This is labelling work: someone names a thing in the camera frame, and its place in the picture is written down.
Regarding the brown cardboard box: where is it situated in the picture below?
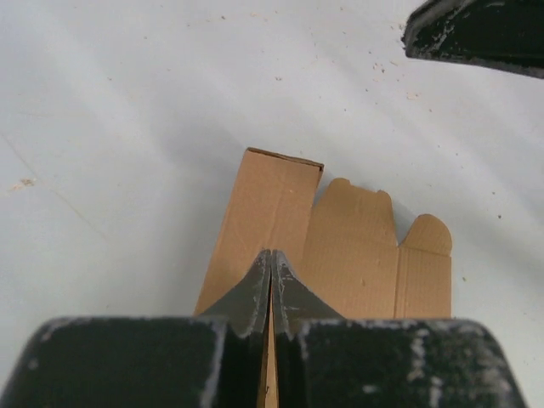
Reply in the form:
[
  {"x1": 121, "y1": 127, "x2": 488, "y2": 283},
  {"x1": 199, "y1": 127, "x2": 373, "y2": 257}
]
[{"x1": 193, "y1": 146, "x2": 454, "y2": 408}]

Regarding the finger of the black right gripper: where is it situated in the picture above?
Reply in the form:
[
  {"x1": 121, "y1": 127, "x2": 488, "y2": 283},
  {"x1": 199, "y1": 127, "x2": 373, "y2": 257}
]
[{"x1": 402, "y1": 0, "x2": 543, "y2": 79}]

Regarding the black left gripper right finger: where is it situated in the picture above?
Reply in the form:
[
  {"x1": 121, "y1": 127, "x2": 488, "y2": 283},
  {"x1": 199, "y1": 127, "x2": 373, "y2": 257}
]
[{"x1": 271, "y1": 251, "x2": 525, "y2": 407}]

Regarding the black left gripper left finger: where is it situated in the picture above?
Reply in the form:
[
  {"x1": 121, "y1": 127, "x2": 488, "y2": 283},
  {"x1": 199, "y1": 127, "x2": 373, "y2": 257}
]
[{"x1": 1, "y1": 250, "x2": 272, "y2": 407}]

